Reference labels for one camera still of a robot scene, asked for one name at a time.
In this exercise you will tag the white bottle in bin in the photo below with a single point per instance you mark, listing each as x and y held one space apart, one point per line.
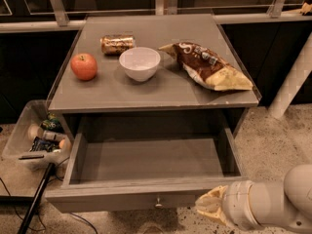
36 131

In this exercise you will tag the clear plastic bin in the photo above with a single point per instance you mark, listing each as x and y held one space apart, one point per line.
18 145

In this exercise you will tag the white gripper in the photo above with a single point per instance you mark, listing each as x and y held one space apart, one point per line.
238 203

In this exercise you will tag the green can in bin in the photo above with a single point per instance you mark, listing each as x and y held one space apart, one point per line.
52 123

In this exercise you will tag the brown yellow chip bag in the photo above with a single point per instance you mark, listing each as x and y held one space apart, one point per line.
207 68

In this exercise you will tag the grey top drawer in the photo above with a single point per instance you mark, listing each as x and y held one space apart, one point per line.
145 160

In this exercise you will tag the red apple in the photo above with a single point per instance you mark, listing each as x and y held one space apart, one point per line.
84 66

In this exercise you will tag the metal railing frame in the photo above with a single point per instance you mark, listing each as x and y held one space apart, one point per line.
46 15

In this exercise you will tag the white bowl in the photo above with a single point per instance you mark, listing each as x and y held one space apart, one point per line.
140 63

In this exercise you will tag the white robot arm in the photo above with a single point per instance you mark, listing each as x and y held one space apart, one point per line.
287 203

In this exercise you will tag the black pole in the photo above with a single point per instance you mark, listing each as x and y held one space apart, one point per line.
36 199

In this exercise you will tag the dark blue snack packet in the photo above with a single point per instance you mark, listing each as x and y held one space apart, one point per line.
40 144

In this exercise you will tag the grey drawer cabinet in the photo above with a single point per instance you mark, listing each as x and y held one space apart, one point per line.
169 88

